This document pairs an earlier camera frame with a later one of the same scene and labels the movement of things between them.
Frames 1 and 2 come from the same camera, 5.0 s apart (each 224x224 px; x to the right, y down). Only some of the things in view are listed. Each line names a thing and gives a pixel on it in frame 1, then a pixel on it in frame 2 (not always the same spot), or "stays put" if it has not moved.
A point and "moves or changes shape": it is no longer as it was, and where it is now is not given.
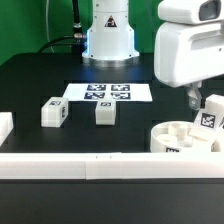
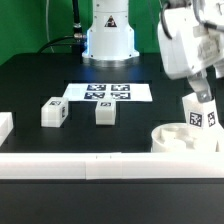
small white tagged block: (54, 112) stays put
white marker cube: (105, 112) stays put
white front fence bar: (112, 165) stays put
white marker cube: (209, 119) moves or changes shape
